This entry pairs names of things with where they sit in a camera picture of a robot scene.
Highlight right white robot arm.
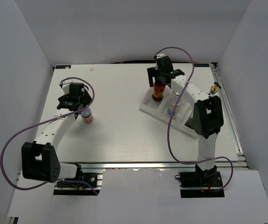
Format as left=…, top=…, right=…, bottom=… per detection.
left=147, top=54, right=224, bottom=186

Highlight small red white lid jar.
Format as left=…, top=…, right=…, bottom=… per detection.
left=81, top=108, right=94, bottom=124

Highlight blue label silver lid jar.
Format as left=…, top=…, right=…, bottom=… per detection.
left=167, top=97, right=181, bottom=117

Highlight red lid sauce jar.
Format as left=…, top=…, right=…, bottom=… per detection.
left=152, top=82, right=165, bottom=102

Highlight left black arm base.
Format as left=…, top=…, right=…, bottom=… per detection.
left=53, top=164, right=103, bottom=196

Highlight clear liquid glass bottle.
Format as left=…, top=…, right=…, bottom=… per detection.
left=209, top=82, right=221, bottom=95

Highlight black XDOF logo sticker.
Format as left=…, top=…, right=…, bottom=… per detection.
left=194, top=63, right=210, bottom=68

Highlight white three compartment tray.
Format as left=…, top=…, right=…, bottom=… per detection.
left=139, top=88, right=197, bottom=139

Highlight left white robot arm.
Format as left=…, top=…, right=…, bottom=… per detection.
left=21, top=82, right=92, bottom=186

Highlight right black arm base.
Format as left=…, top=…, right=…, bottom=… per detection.
left=175, top=172, right=225, bottom=198

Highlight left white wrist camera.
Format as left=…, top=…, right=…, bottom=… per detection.
left=59, top=79, right=73, bottom=94

